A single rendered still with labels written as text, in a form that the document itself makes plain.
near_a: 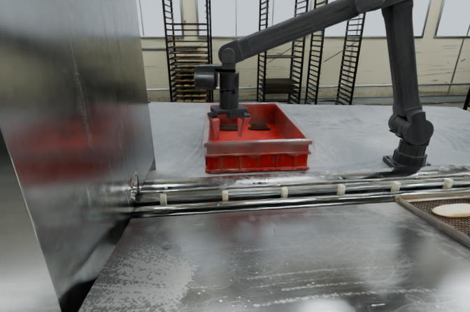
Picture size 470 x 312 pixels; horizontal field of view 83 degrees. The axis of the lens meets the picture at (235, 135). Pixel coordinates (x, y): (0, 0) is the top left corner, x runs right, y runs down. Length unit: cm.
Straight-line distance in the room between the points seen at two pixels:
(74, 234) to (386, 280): 39
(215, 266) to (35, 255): 21
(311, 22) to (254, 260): 59
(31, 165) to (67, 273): 14
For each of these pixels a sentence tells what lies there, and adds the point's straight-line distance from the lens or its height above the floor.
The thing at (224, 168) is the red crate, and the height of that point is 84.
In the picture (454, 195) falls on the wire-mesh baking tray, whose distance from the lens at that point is 73.
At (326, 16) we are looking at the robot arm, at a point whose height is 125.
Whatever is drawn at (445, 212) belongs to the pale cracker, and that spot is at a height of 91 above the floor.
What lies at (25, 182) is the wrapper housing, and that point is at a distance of 31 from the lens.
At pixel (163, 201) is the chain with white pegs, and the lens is 63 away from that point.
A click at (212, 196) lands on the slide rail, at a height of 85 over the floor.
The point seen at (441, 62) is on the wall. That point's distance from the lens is 673.
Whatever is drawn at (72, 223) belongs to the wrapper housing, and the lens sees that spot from 39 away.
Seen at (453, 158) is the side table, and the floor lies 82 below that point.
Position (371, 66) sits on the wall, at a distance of 586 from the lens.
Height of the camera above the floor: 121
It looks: 21 degrees down
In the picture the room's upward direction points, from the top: straight up
